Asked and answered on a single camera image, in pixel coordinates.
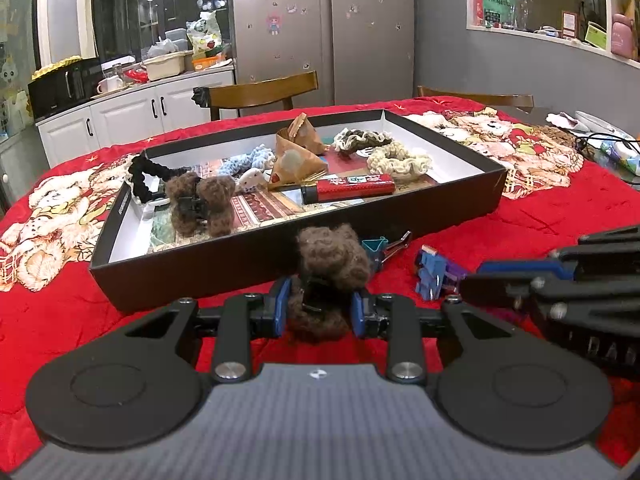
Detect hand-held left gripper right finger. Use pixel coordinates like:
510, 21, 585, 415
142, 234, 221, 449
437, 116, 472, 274
350, 290, 517, 385

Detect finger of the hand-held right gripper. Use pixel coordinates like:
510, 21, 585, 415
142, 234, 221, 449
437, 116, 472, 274
459, 272, 566, 322
477, 225, 640, 282

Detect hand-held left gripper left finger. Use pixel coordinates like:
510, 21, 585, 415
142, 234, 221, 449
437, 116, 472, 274
122, 276, 293, 385

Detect black shallow box tray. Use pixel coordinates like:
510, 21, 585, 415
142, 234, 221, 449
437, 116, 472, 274
89, 108, 508, 313

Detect brown fuzzy hair claw clip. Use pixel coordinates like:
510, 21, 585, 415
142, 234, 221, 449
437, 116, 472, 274
286, 224, 374, 345
164, 171, 237, 239

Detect blue purple plastic clip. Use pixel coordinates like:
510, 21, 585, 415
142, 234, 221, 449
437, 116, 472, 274
413, 244, 469, 302

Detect cream ruffled hair scrunchie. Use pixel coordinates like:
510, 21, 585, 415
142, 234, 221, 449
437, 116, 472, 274
366, 141, 434, 179

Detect teal binder clip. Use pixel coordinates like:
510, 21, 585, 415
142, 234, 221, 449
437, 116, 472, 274
360, 236, 392, 267

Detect brown metal hair clip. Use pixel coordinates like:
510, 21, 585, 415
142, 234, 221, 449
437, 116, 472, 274
384, 230, 414, 262

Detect teal tissue packet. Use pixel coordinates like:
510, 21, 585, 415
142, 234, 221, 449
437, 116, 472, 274
597, 139, 640, 177

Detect red black rectangular case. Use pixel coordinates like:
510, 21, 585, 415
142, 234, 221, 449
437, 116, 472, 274
301, 173, 397, 206

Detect small white plush charm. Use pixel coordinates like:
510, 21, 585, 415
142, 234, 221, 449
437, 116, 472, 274
237, 167, 267, 194

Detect brown paper pyramid box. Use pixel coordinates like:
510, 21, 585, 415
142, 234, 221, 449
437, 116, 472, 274
267, 112, 332, 192

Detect white crumpled tissue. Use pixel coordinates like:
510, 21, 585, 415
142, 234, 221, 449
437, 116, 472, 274
544, 112, 587, 129

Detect white shallow dish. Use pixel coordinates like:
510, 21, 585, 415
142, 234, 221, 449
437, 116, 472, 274
574, 109, 632, 137

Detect light blue hair scrunchie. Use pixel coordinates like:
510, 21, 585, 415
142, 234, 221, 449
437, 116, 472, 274
216, 144, 277, 182

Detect cream olive hair scrunchie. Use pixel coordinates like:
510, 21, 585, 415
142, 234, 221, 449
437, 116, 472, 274
331, 127, 397, 154

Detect wooden chair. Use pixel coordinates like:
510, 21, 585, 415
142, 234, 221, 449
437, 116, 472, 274
417, 85, 535, 112
193, 70, 320, 122

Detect black ruffled hair scrunchie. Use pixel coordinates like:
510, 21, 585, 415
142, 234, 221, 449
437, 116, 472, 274
128, 154, 193, 207

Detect green card box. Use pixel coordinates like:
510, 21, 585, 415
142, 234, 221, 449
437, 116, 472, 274
584, 20, 609, 49

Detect pink bottle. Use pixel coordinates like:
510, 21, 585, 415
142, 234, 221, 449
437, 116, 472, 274
610, 12, 640, 59

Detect white kitchen cabinet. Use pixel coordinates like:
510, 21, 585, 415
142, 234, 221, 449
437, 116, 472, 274
35, 66, 237, 169

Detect clear drinking glasses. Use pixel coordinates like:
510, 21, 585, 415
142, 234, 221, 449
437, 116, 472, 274
514, 0, 537, 32

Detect beige plastic basket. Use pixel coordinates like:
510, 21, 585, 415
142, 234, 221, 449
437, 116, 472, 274
142, 50, 187, 82

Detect green printed package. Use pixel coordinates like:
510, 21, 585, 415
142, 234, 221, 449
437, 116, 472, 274
480, 0, 519, 29

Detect silver double door refrigerator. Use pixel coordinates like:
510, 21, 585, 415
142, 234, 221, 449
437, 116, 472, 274
227, 0, 417, 109

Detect white green food bag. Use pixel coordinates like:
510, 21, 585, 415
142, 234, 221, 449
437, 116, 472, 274
186, 9, 224, 59

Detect grey plastic bag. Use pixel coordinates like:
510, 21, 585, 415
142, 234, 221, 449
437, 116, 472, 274
146, 37, 180, 59

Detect stack of clear containers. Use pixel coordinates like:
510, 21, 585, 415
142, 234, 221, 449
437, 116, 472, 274
164, 27, 189, 54

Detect black microwave oven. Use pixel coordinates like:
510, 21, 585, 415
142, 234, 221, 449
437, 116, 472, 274
27, 57, 104, 122

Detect yellow fringed cloth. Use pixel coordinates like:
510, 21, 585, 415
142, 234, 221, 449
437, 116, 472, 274
30, 54, 84, 81

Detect glass sliding door with stickers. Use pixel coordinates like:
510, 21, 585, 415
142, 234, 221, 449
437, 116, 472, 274
0, 0, 42, 151

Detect black cable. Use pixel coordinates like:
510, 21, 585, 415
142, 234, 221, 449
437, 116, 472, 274
574, 131, 640, 157

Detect small brown picture frame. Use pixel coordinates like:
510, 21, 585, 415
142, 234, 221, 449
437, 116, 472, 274
560, 9, 581, 41

